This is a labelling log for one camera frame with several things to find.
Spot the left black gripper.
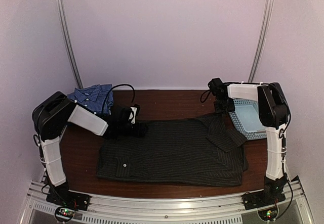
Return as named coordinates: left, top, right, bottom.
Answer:
left=118, top=122, right=146, bottom=138

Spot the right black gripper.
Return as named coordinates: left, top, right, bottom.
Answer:
left=215, top=96, right=236, bottom=115

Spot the blue checked shirt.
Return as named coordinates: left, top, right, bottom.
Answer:
left=67, top=84, right=113, bottom=115

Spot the black pinstriped long sleeve shirt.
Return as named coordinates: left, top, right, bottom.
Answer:
left=96, top=113, right=249, bottom=187

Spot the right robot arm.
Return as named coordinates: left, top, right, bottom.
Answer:
left=208, top=78, right=291, bottom=208

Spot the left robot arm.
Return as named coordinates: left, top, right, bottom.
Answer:
left=32, top=91, right=148, bottom=206

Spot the light blue perforated plastic basket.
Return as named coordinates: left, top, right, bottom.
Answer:
left=229, top=99, right=266, bottom=141

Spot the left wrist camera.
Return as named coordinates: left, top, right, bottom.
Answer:
left=129, top=104, right=140, bottom=124

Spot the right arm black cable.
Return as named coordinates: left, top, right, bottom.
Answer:
left=200, top=88, right=216, bottom=105

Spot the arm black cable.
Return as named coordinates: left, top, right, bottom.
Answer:
left=200, top=88, right=216, bottom=105
left=100, top=83, right=136, bottom=108

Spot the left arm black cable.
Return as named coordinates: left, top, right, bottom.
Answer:
left=100, top=83, right=136, bottom=108

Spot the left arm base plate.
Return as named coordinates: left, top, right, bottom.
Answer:
left=46, top=192, right=91, bottom=222

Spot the aluminium front rail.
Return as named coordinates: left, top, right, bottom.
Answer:
left=24, top=181, right=312, bottom=224

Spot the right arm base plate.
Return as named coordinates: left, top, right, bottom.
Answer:
left=241, top=191, right=286, bottom=222

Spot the right aluminium corner post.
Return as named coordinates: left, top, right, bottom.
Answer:
left=248, top=0, right=274, bottom=82

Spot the aluminium corner post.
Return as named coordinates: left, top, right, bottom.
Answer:
left=56, top=0, right=83, bottom=89
left=248, top=0, right=274, bottom=82

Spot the left aluminium corner post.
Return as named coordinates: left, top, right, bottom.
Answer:
left=56, top=0, right=83, bottom=89

